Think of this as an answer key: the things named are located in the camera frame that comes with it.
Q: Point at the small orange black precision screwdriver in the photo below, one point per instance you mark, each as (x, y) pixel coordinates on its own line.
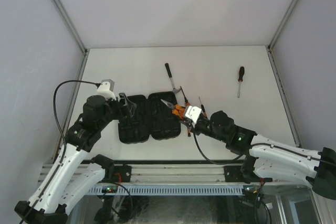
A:
(203, 108)

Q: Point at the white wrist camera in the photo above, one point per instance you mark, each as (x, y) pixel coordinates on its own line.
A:
(105, 89)
(192, 113)

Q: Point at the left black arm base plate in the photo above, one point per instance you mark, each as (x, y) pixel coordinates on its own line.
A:
(118, 174)

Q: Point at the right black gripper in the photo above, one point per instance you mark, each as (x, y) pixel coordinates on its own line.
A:
(184, 121)

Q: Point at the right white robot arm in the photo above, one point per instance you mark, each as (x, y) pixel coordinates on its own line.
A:
(265, 158)

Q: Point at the orange grip bit screwdriver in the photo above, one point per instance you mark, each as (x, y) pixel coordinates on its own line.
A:
(185, 98)

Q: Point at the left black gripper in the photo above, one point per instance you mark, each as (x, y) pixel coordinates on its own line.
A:
(129, 106)

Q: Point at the orange handled needle-nose pliers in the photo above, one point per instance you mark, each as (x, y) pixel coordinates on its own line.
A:
(176, 109)

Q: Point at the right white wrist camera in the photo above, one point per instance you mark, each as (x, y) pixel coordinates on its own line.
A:
(192, 113)

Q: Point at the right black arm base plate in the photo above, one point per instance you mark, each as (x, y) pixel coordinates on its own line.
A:
(233, 174)

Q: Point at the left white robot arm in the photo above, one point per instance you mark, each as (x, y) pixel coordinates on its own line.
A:
(57, 195)

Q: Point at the black plastic tool case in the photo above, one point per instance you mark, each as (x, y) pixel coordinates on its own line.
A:
(152, 118)

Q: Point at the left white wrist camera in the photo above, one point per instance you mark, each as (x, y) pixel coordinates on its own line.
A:
(105, 89)

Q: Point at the black orange handled screwdriver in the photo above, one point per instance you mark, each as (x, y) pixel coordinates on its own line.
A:
(240, 79)

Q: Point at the blue slotted cable duct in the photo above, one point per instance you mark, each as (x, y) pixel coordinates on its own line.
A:
(166, 190)

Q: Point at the aluminium front frame rail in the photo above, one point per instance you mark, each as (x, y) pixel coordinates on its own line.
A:
(173, 174)

